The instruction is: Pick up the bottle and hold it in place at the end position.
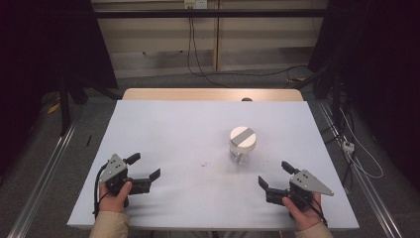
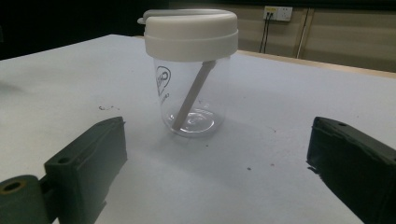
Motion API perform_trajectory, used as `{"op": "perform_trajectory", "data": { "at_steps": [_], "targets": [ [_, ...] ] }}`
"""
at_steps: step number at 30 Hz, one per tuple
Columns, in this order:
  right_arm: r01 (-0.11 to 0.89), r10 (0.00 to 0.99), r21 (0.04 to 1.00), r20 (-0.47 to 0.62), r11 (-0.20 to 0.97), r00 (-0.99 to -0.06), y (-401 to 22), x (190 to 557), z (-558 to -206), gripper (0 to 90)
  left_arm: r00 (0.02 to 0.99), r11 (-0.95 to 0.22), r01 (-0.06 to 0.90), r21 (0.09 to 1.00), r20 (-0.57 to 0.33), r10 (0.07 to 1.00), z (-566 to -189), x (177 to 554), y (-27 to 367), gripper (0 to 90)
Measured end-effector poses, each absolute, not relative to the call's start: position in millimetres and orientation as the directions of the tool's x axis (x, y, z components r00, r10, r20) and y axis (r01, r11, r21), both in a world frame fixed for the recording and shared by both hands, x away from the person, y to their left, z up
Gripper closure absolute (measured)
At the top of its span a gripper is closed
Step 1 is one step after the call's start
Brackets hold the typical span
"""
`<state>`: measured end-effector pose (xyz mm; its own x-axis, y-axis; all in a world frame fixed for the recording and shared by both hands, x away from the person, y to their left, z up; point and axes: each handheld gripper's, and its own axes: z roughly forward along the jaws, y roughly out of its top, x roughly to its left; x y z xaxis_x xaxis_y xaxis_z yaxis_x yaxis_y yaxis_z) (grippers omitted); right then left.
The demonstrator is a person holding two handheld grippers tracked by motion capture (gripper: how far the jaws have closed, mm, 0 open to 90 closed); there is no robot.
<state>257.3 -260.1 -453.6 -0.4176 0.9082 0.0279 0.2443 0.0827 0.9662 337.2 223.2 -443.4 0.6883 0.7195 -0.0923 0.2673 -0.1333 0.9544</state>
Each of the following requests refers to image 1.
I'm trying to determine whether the clear chopper jar white lid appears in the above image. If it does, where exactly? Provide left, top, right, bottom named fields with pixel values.
left=228, top=126, right=258, bottom=166

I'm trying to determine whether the black metal stand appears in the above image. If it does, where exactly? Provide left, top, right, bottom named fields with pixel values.
left=57, top=73, right=89, bottom=137

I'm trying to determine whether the black horizontal bar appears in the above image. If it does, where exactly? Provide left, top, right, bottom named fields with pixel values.
left=93, top=9, right=331, bottom=19

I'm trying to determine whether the wooden wall post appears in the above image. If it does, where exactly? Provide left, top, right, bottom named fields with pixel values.
left=212, top=0, right=221, bottom=72

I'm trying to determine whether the left hand-held gripper black cable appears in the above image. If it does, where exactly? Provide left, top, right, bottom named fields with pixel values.
left=93, top=163, right=110, bottom=219

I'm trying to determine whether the hand-held gripper black cable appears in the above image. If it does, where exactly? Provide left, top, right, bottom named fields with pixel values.
left=93, top=163, right=110, bottom=219
left=295, top=193, right=329, bottom=228

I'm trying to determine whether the white floor cable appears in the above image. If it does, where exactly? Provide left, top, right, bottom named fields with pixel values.
left=339, top=107, right=384, bottom=179

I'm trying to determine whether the white wall socket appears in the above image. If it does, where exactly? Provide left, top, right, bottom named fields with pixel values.
left=183, top=0, right=208, bottom=10

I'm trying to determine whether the white board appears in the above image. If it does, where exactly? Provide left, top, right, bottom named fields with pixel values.
left=66, top=99, right=360, bottom=231

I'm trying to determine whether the person's left hand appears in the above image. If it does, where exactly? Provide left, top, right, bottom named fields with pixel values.
left=98, top=180, right=134, bottom=214

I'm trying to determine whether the metal floor rail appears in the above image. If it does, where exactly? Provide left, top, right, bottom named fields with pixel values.
left=7, top=121, right=79, bottom=238
left=317, top=99, right=403, bottom=238

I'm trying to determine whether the black wall cable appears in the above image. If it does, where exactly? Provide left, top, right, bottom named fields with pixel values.
left=186, top=16, right=230, bottom=89

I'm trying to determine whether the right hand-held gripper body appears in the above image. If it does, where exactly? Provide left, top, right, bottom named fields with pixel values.
left=265, top=169, right=335, bottom=211

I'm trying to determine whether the right hand-held gripper black cable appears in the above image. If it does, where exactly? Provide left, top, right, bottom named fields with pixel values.
left=295, top=193, right=329, bottom=228

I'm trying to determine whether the wooden table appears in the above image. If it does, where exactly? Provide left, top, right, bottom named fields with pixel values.
left=122, top=87, right=304, bottom=102

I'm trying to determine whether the person's right hand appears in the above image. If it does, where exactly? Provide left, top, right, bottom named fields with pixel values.
left=281, top=192, right=323, bottom=232

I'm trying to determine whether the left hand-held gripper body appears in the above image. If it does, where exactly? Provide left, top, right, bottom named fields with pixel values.
left=98, top=153, right=153, bottom=196

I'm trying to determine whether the white power strip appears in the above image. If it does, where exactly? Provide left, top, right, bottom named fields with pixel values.
left=342, top=140, right=356, bottom=155

